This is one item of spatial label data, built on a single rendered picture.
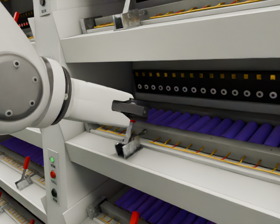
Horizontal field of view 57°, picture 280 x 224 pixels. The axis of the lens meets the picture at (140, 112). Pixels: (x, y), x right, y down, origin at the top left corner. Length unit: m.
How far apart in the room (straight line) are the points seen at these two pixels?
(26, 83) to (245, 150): 0.28
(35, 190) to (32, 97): 0.62
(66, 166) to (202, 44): 0.38
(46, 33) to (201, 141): 0.37
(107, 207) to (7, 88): 0.46
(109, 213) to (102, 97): 0.35
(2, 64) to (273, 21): 0.23
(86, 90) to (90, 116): 0.03
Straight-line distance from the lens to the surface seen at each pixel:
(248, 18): 0.29
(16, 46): 0.20
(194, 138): 0.40
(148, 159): 0.41
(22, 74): 0.20
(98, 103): 0.32
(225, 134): 0.41
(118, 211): 0.59
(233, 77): 0.47
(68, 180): 0.58
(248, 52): 0.30
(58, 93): 0.29
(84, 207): 0.63
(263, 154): 0.37
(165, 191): 0.38
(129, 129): 0.43
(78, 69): 0.55
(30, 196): 0.80
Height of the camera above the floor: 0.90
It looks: 10 degrees down
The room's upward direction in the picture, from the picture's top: straight up
